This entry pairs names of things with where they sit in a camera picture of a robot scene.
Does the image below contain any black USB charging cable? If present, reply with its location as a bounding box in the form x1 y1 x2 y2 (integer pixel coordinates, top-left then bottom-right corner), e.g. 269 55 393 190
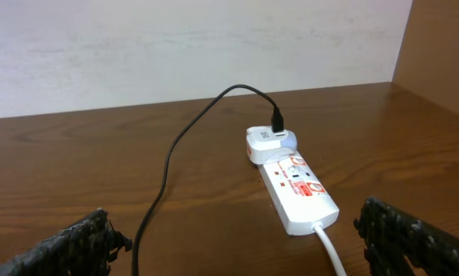
131 84 286 276

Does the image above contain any white USB wall charger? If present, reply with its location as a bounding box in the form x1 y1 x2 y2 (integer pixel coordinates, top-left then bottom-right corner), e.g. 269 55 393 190
246 126 297 165

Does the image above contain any white power strip cord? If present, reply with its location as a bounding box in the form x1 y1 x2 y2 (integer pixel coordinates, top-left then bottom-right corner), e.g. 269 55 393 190
312 224 348 276

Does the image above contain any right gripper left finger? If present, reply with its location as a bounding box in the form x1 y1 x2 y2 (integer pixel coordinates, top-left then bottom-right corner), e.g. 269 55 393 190
0 208 133 276

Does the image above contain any white power strip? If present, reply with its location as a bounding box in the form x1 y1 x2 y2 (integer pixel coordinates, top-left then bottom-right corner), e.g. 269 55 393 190
258 153 339 236

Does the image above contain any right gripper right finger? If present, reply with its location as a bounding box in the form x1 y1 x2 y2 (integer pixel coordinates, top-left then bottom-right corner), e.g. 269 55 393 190
353 196 459 275

